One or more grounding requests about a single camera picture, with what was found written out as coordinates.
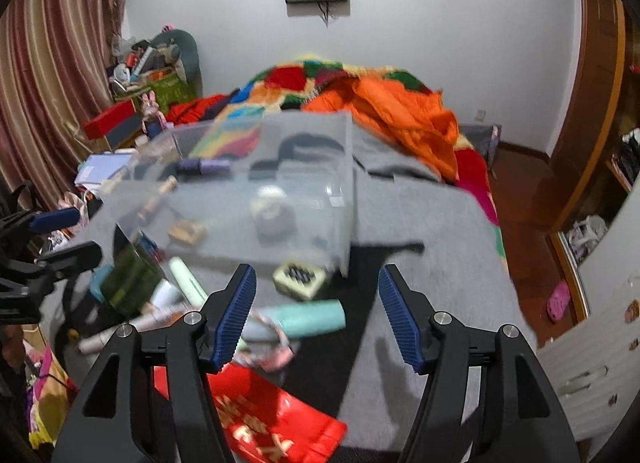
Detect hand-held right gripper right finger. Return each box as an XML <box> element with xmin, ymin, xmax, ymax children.
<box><xmin>377</xmin><ymin>264</ymin><xmax>583</xmax><ymax>463</ymax></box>

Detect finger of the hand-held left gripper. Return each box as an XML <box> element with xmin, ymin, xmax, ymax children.
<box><xmin>36</xmin><ymin>241</ymin><xmax>104</xmax><ymax>275</ymax></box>
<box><xmin>27</xmin><ymin>206</ymin><xmax>82</xmax><ymax>235</ymax></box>

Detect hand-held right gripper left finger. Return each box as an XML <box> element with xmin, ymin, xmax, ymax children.
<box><xmin>50</xmin><ymin>263</ymin><xmax>258</xmax><ymax>463</ymax></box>

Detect blue tape roll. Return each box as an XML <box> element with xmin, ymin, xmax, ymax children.
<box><xmin>89</xmin><ymin>265</ymin><xmax>117</xmax><ymax>303</ymax></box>

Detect striped fabric scrunchie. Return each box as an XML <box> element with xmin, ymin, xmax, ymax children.
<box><xmin>239</xmin><ymin>312</ymin><xmax>297</xmax><ymax>372</ymax></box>

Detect green glass jar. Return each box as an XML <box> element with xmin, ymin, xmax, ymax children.
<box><xmin>100</xmin><ymin>243</ymin><xmax>167</xmax><ymax>320</ymax></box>

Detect light green tube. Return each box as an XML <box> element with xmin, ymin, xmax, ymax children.
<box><xmin>168</xmin><ymin>256</ymin><xmax>209</xmax><ymax>307</ymax></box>

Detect mint green tube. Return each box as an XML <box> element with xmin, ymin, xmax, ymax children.
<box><xmin>259</xmin><ymin>300</ymin><xmax>347</xmax><ymax>345</ymax></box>

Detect patterned tile box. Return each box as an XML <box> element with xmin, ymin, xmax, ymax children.
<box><xmin>272</xmin><ymin>262</ymin><xmax>329</xmax><ymax>302</ymax></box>

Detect wooden doll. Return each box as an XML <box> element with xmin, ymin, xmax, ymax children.
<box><xmin>139</xmin><ymin>176</ymin><xmax>179</xmax><ymax>220</ymax></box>

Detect red paper bag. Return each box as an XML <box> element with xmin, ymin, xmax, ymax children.
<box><xmin>154</xmin><ymin>362</ymin><xmax>349</xmax><ymax>463</ymax></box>

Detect clear plastic storage bin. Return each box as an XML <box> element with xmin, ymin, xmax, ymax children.
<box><xmin>97</xmin><ymin>110</ymin><xmax>359</xmax><ymax>277</ymax></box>

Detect dark thread spool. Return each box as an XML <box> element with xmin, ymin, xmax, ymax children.
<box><xmin>177</xmin><ymin>157</ymin><xmax>234</xmax><ymax>180</ymax></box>

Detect pink bow cloth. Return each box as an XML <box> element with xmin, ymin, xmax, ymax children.
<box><xmin>57</xmin><ymin>193</ymin><xmax>91</xmax><ymax>224</ymax></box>

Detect stack of notebooks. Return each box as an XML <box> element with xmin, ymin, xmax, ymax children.
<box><xmin>74</xmin><ymin>151</ymin><xmax>139</xmax><ymax>194</ymax></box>

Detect pale pink tube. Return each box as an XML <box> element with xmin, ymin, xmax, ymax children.
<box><xmin>127</xmin><ymin>305</ymin><xmax>189</xmax><ymax>335</ymax></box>

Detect grey blanket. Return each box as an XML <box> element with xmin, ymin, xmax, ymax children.
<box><xmin>40</xmin><ymin>133</ymin><xmax>540</xmax><ymax>455</ymax></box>

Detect white tube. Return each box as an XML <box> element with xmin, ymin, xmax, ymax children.
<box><xmin>77</xmin><ymin>327</ymin><xmax>127</xmax><ymax>357</ymax></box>

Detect red box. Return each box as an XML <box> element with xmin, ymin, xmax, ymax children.
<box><xmin>82</xmin><ymin>100</ymin><xmax>142</xmax><ymax>142</ymax></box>

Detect white roll of tape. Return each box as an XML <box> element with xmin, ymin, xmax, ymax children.
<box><xmin>249</xmin><ymin>184</ymin><xmax>297</xmax><ymax>240</ymax></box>

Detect yellow pink printed cloth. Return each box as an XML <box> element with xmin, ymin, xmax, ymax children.
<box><xmin>26</xmin><ymin>342</ymin><xmax>77</xmax><ymax>450</ymax></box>

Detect pink bunny doll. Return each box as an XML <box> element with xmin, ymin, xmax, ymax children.
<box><xmin>139</xmin><ymin>90</ymin><xmax>161</xmax><ymax>120</ymax></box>

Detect striped curtain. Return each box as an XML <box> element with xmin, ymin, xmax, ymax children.
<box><xmin>0</xmin><ymin>0</ymin><xmax>130</xmax><ymax>214</ymax></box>

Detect pink slipper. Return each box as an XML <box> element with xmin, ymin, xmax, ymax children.
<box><xmin>546</xmin><ymin>280</ymin><xmax>572</xmax><ymax>323</ymax></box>

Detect green bag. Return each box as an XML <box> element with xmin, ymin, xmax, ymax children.
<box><xmin>147</xmin><ymin>70</ymin><xmax>199</xmax><ymax>104</ymax></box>

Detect pile of clutter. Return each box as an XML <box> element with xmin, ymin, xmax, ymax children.
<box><xmin>106</xmin><ymin>35</ymin><xmax>182</xmax><ymax>90</ymax></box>

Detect white cabinet door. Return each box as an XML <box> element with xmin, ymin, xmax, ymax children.
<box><xmin>535</xmin><ymin>187</ymin><xmax>640</xmax><ymax>445</ymax></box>

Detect purple grey bag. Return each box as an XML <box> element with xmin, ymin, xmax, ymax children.
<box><xmin>459</xmin><ymin>123</ymin><xmax>502</xmax><ymax>164</ymax></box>

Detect white sneakers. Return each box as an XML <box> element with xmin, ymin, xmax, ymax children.
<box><xmin>567</xmin><ymin>215</ymin><xmax>609</xmax><ymax>257</ymax></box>

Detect orange jacket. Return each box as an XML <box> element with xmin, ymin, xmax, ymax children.
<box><xmin>302</xmin><ymin>70</ymin><xmax>461</xmax><ymax>182</ymax></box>

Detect grey-green cushion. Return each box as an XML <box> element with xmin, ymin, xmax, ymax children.
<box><xmin>149</xmin><ymin>29</ymin><xmax>204</xmax><ymax>96</ymax></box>

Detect colourful patchwork blanket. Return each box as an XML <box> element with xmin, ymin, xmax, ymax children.
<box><xmin>190</xmin><ymin>53</ymin><xmax>510</xmax><ymax>276</ymax></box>

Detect black shoes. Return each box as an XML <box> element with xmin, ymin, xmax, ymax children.
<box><xmin>612</xmin><ymin>128</ymin><xmax>640</xmax><ymax>180</ymax></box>

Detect wooden wardrobe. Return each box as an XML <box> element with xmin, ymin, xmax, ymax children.
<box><xmin>544</xmin><ymin>0</ymin><xmax>640</xmax><ymax>325</ymax></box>

